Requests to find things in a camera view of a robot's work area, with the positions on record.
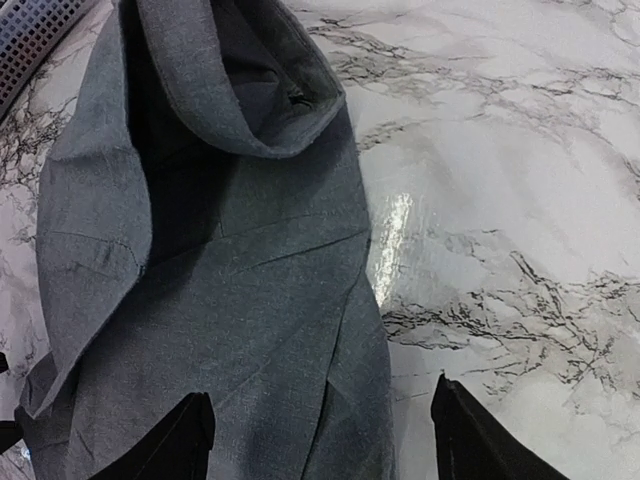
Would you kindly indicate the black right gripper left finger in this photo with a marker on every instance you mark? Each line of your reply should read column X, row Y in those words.
column 177, row 447

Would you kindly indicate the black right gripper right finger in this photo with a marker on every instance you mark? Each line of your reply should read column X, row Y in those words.
column 472, row 445

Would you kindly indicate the grey long sleeve shirt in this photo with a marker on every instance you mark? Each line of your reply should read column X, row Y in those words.
column 203, row 227

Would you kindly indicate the white plastic laundry basket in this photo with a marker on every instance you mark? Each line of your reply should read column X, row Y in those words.
column 30, row 29

